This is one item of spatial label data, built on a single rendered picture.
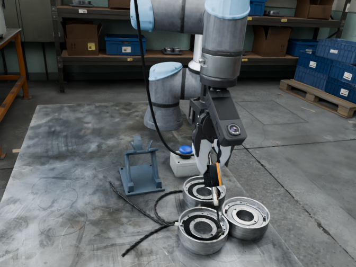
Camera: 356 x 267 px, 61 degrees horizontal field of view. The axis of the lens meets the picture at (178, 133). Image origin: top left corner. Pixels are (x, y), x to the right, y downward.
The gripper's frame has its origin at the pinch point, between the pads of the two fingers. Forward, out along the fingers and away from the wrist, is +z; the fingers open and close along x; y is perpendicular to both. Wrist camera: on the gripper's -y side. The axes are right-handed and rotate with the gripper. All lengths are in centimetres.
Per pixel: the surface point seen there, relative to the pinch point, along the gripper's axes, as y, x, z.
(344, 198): 75, -149, 94
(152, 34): 395, -88, 30
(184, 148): 20.0, -1.4, 5.7
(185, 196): 4.9, 3.4, 10.0
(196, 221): -3.8, 4.0, 10.1
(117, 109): 71, 10, 13
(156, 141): 39.8, 1.2, 13.3
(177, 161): 18.2, 1.0, 8.7
